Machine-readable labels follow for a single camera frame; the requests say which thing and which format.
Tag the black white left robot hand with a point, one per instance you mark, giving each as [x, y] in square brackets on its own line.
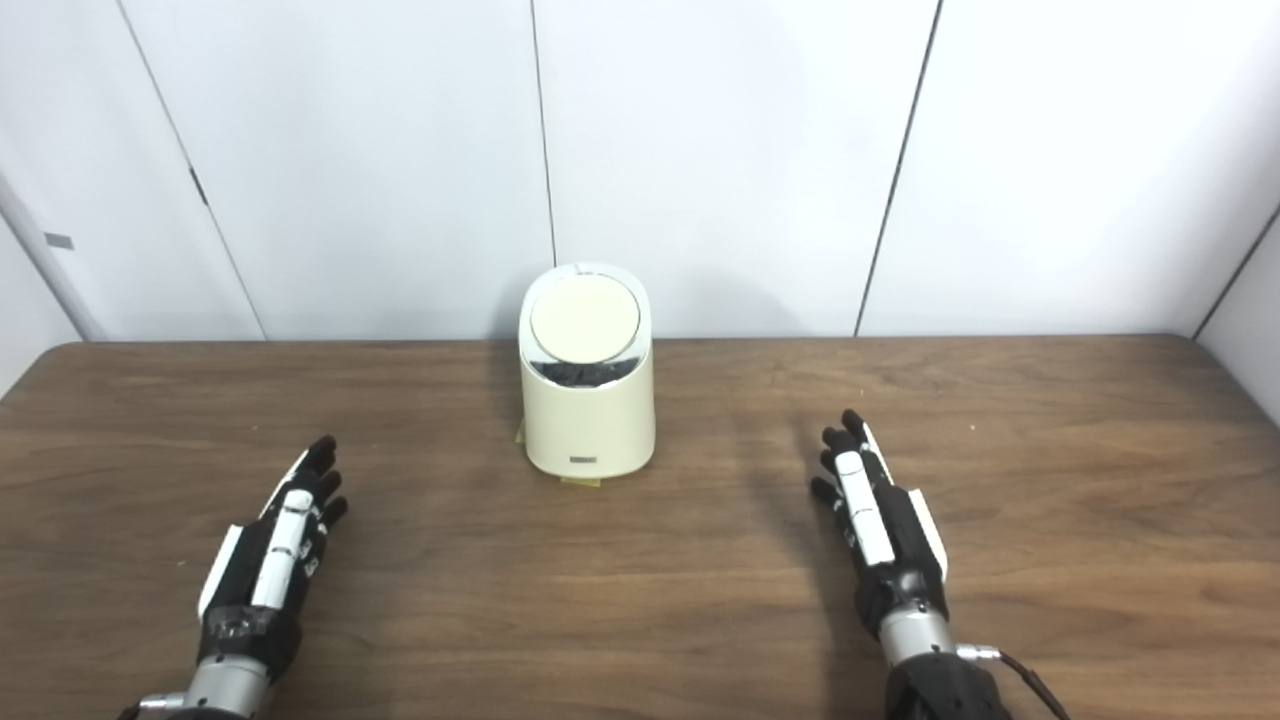
[255, 570]

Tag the round cream bin lid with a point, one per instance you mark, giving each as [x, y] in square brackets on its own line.
[585, 318]

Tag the black bin liner bag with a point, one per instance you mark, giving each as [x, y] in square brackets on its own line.
[585, 372]

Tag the cream-colored desktop trash bin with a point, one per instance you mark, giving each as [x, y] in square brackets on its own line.
[587, 425]

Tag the grey wall label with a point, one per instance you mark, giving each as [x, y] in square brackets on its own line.
[59, 241]

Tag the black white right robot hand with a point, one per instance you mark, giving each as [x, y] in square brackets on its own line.
[900, 550]

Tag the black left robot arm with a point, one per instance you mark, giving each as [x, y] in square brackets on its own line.
[225, 690]

